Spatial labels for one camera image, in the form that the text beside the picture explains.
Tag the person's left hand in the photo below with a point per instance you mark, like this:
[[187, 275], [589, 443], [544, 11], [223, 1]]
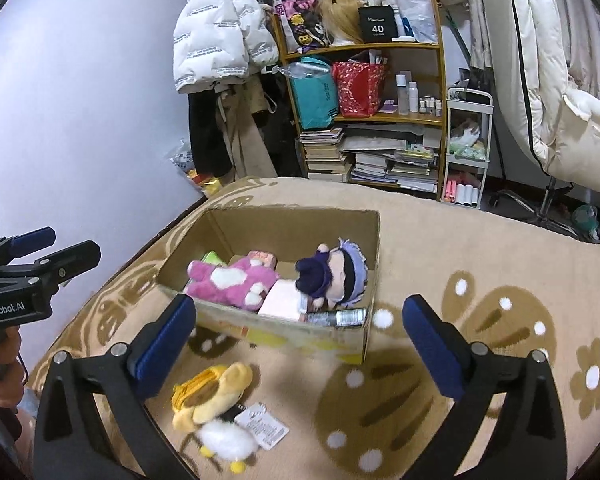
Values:
[[11, 355]]

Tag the white fluffy plush chick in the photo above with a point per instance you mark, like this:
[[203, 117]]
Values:
[[225, 442]]

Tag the cream padded chair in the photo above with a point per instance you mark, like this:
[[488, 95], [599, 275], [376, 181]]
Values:
[[555, 85]]

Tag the pink swirl roll plush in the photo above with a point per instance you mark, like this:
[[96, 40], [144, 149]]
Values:
[[280, 302]]

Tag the black hanging garment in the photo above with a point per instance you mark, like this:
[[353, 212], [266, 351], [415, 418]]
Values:
[[205, 130]]

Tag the beige floral blanket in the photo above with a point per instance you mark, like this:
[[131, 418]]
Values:
[[430, 260]]

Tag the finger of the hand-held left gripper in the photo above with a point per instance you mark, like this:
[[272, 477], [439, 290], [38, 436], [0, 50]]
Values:
[[30, 238], [70, 260]]

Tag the grey white plush toy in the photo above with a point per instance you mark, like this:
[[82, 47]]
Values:
[[465, 132]]

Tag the teal bag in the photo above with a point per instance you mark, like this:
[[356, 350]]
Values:
[[312, 100]]

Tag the white plastic bag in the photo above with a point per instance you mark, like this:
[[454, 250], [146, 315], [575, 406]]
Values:
[[412, 5]]

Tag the yellow plush toy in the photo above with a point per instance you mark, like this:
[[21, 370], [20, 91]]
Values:
[[215, 390]]

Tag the green tissue packet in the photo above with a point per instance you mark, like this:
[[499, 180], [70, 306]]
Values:
[[212, 258]]

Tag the pink plush bear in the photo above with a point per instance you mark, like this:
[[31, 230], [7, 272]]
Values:
[[230, 280]]

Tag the clear plastic bag of goods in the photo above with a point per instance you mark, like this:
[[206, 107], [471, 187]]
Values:
[[185, 160]]

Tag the white trolley cart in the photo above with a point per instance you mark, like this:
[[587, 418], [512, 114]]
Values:
[[467, 159]]

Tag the black box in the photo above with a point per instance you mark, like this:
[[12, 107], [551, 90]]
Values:
[[377, 25]]

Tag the purple plush doll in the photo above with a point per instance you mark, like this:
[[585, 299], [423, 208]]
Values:
[[340, 275]]

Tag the cardboard box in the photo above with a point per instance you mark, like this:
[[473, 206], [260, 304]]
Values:
[[280, 230]]

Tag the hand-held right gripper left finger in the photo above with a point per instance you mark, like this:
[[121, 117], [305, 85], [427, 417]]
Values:
[[165, 340]]

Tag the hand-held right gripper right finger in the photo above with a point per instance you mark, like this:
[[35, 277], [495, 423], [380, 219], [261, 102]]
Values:
[[432, 350]]

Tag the stack of books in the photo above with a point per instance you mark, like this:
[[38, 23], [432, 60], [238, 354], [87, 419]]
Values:
[[325, 155]]

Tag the beige hanging pants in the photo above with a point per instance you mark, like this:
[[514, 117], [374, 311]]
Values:
[[250, 145]]

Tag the white paper tag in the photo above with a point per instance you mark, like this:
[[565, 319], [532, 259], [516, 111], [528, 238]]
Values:
[[267, 430]]

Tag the black pink printed bag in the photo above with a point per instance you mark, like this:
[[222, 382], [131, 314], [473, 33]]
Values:
[[300, 15]]

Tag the red patterned bag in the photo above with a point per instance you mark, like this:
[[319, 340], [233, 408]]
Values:
[[357, 90]]

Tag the white puffer jacket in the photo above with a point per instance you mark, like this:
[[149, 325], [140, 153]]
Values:
[[210, 35]]

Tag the wooden shelf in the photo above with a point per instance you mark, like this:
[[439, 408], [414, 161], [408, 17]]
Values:
[[370, 47]]

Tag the blonde wig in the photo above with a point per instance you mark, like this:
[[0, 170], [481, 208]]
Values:
[[342, 17]]

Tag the row of white cosmetic bottles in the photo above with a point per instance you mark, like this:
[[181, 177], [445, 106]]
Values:
[[401, 92]]

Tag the pile of papers and magazines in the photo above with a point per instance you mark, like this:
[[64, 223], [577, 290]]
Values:
[[395, 165]]

